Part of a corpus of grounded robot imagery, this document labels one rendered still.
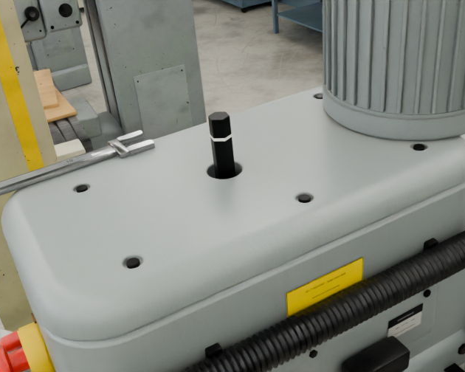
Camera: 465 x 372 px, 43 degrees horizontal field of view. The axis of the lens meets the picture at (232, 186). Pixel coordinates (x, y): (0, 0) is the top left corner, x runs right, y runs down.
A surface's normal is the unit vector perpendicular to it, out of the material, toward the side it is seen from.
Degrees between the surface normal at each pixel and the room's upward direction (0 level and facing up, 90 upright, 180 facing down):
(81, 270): 0
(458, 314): 90
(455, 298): 90
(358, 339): 90
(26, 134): 90
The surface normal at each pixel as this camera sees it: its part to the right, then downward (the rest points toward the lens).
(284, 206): -0.09, -0.84
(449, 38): 0.07, 0.52
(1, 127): 0.49, 0.43
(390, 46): -0.49, 0.50
